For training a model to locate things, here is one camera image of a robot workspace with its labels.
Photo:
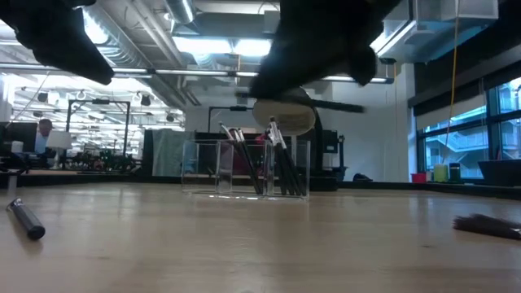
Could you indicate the black desk lamp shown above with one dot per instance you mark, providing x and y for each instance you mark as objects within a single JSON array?
[{"x": 285, "y": 118}]

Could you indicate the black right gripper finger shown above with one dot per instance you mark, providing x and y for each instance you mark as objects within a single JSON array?
[{"x": 285, "y": 75}]

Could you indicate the white rectangular air duct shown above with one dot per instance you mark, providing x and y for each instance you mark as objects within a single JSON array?
[{"x": 439, "y": 24}]

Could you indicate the large window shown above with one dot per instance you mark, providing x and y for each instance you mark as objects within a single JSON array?
[{"x": 456, "y": 146}]

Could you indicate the black background robot arms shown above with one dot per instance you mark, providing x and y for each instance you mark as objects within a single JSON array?
[{"x": 110, "y": 158}]

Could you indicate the person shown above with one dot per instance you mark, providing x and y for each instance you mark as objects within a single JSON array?
[{"x": 44, "y": 128}]

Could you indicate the round-head black makeup brush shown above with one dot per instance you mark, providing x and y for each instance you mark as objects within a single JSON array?
[{"x": 225, "y": 131}]

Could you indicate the ribbed silver ventilation duct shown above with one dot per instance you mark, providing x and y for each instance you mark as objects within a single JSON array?
[{"x": 134, "y": 53}]

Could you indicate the green cup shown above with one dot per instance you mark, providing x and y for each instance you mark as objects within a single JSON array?
[{"x": 440, "y": 173}]

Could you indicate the clear acrylic brush organizer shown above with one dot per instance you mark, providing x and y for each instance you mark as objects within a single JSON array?
[{"x": 203, "y": 171}]

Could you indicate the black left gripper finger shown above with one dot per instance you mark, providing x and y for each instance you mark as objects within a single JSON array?
[{"x": 89, "y": 65}]

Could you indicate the black aluminium table frame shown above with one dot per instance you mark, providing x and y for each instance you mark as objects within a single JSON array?
[{"x": 102, "y": 180}]

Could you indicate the black equipment stand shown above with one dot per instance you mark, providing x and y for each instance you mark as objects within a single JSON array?
[{"x": 330, "y": 140}]

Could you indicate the small black makeup brush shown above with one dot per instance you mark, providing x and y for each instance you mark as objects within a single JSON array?
[
  {"x": 235, "y": 134},
  {"x": 28, "y": 221},
  {"x": 241, "y": 133}
]

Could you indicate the grey cloth partition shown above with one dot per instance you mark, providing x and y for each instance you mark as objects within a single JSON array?
[{"x": 167, "y": 152}]

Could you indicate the black cup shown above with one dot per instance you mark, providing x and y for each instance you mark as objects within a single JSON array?
[{"x": 454, "y": 173}]

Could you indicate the black computer monitor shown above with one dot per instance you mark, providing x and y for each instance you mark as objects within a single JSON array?
[{"x": 20, "y": 136}]

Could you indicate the black fan makeup brush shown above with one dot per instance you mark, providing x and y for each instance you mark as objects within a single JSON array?
[{"x": 484, "y": 226}]

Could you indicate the white-shade table lamp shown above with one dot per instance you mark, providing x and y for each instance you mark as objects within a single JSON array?
[{"x": 59, "y": 139}]

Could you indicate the flat-head black makeup brush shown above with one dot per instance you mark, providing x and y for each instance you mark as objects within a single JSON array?
[{"x": 272, "y": 128}]

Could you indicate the black metal stand frame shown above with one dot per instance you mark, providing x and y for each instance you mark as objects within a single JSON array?
[
  {"x": 228, "y": 108},
  {"x": 97, "y": 101}
]

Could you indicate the long ceiling light strip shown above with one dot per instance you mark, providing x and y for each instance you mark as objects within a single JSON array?
[{"x": 191, "y": 72}]

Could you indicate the black bin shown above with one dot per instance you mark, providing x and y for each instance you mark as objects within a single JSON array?
[{"x": 500, "y": 173}]

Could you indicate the white cup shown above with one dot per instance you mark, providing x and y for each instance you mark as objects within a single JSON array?
[{"x": 17, "y": 146}]

